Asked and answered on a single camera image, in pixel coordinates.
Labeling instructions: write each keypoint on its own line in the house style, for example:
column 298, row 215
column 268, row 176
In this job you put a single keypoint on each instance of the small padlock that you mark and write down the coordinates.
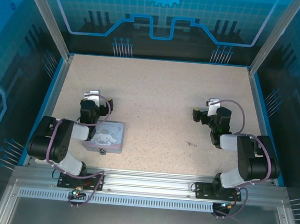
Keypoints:
column 102, row 152

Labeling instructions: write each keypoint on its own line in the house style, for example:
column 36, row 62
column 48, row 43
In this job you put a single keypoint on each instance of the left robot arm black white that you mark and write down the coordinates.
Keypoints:
column 59, row 146

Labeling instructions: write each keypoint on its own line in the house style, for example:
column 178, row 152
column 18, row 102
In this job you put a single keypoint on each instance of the pastel cartoon tin box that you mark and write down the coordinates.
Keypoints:
column 111, row 137

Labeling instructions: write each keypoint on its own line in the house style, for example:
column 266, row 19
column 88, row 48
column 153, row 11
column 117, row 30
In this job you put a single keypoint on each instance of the aluminium side rail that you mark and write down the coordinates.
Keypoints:
column 256, row 99
column 51, row 104

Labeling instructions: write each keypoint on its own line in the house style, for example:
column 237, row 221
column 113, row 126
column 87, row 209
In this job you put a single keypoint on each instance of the grey metal shelf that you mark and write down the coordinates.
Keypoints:
column 143, row 223

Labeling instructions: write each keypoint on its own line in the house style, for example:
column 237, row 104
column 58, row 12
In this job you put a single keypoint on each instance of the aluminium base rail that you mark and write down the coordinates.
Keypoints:
column 147, row 184

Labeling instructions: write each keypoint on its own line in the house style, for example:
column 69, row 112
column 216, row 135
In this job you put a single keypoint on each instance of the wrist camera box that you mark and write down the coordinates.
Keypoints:
column 91, row 94
column 213, row 104

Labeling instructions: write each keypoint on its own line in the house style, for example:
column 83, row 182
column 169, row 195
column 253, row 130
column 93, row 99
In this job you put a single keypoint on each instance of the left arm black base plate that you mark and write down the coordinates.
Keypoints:
column 67, row 182

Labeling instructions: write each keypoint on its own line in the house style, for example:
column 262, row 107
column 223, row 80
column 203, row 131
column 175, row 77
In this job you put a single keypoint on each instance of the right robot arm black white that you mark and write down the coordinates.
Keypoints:
column 245, row 161

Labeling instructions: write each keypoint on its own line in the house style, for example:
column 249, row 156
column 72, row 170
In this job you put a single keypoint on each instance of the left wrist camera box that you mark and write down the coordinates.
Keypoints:
column 91, row 94

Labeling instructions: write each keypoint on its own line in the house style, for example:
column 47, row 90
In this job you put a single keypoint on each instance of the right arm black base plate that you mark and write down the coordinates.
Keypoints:
column 203, row 191

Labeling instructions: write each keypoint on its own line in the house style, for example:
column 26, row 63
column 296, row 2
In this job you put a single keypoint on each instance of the aluminium frame post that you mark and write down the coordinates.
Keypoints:
column 270, row 41
column 52, row 26

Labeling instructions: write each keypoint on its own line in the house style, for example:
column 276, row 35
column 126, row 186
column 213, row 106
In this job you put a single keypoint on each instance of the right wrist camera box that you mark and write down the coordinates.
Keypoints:
column 213, row 104

